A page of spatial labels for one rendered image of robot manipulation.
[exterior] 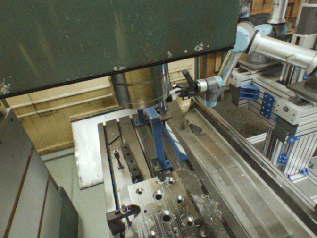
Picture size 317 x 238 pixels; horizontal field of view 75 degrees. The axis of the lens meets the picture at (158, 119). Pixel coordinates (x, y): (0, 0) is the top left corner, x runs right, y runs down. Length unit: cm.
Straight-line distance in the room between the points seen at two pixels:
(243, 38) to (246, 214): 85
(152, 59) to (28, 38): 21
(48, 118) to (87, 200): 71
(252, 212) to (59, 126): 146
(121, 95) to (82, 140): 119
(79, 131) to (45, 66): 133
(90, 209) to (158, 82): 107
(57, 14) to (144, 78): 21
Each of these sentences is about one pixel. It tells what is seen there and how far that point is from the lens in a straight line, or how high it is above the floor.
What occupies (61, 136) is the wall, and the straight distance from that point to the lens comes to 188.
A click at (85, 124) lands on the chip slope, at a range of 174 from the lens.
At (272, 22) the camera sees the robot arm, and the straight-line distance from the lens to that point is 169.
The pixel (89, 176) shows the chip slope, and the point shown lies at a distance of 155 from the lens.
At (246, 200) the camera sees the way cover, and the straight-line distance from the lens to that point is 123.
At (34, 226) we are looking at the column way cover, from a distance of 85.
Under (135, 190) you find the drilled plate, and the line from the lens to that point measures 94.
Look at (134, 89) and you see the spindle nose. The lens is 49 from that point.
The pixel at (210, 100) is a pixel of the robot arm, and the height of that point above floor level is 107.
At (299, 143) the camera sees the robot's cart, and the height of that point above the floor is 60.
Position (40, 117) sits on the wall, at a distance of 179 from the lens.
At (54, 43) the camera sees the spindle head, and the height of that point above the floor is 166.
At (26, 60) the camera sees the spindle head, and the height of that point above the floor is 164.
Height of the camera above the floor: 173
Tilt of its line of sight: 34 degrees down
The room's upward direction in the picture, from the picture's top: 7 degrees counter-clockwise
